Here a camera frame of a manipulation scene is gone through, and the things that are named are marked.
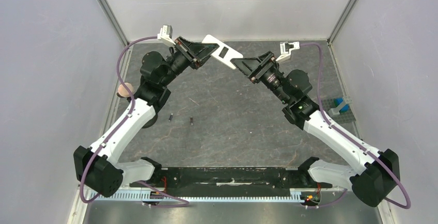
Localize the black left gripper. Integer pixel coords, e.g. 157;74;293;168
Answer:
160;36;219;87

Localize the red and white remote control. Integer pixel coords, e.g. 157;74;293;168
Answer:
202;35;243;70

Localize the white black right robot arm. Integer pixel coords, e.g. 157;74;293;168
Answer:
231;52;400;207

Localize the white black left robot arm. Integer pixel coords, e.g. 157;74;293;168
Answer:
73;37;219;203

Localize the black stand with pink knob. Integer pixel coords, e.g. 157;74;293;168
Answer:
117;82;159;129

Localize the grey lego baseplate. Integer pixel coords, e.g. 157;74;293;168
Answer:
322;97;356;124

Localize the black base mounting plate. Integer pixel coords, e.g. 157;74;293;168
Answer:
147;167;332;197

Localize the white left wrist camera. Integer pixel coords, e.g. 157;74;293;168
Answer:
157;25;175;47

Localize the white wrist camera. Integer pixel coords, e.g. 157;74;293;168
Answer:
276;41;300;63
157;25;175;47

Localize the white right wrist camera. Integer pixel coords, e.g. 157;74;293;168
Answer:
276;41;300;63

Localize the light blue toothed cable duct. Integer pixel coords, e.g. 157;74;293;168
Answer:
96;189;304;203

